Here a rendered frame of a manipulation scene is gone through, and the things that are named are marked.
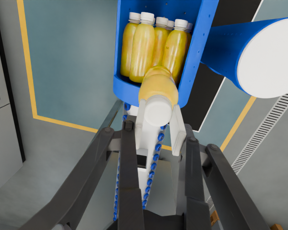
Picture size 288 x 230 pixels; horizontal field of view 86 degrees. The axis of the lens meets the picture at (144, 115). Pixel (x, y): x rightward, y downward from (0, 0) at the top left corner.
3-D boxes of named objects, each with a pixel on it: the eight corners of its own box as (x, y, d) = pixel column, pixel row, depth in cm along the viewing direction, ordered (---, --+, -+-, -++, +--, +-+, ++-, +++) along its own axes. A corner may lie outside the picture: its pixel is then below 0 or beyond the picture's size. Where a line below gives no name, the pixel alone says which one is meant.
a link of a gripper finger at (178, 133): (179, 132, 15) (187, 133, 15) (173, 103, 21) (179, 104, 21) (172, 155, 16) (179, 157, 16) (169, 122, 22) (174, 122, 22)
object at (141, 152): (131, 149, 94) (126, 169, 81) (132, 144, 93) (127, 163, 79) (147, 152, 94) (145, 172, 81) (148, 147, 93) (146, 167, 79)
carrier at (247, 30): (187, 38, 132) (197, 68, 143) (227, 43, 55) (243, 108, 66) (220, 20, 124) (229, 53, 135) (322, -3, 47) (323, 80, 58)
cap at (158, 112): (146, 94, 21) (146, 98, 20) (174, 99, 21) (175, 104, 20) (142, 118, 23) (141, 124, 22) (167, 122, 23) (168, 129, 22)
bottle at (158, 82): (146, 62, 37) (137, 81, 21) (175, 67, 37) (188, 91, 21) (142, 90, 40) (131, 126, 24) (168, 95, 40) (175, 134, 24)
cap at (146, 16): (155, 22, 46) (156, 15, 45) (146, 19, 44) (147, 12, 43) (146, 21, 49) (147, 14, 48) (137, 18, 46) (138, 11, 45)
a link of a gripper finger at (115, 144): (130, 155, 14) (99, 150, 14) (136, 126, 19) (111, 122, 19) (132, 142, 14) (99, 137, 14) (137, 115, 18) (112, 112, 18)
